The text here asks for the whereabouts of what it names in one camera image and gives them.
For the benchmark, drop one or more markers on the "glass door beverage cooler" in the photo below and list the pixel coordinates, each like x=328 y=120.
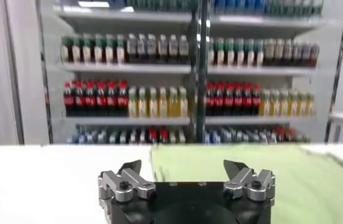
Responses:
x=123 y=68

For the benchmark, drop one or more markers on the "dark bottle green cap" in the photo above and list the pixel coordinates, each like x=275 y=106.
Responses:
x=120 y=51
x=109 y=51
x=76 y=51
x=249 y=53
x=258 y=53
x=98 y=51
x=65 y=51
x=239 y=53
x=86 y=51
x=229 y=53
x=219 y=53

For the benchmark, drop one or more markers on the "right metal shelf rack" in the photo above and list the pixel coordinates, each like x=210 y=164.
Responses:
x=259 y=71

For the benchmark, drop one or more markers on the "small red cap cola bottle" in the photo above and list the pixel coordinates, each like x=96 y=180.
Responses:
x=153 y=136
x=278 y=135
x=289 y=135
x=163 y=136

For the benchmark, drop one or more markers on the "green tinted water bottle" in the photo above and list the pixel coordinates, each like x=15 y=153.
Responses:
x=224 y=137
x=233 y=137
x=102 y=137
x=92 y=137

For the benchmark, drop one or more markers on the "light green shirt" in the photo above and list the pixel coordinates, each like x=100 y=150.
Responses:
x=281 y=188

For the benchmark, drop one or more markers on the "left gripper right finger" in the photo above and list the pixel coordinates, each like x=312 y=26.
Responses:
x=238 y=182

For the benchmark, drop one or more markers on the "blue water bottle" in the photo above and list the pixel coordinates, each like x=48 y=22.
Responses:
x=216 y=137
x=83 y=137
x=208 y=137
x=74 y=137

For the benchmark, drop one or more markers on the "small dark bottle beige label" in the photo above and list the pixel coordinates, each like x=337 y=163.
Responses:
x=268 y=137
x=142 y=137
x=133 y=137
x=258 y=137

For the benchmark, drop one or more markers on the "small dark bottle white label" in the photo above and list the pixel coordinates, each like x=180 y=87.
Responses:
x=250 y=137
x=112 y=137
x=241 y=137
x=123 y=137

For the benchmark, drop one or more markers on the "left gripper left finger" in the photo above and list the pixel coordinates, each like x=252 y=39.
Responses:
x=129 y=179

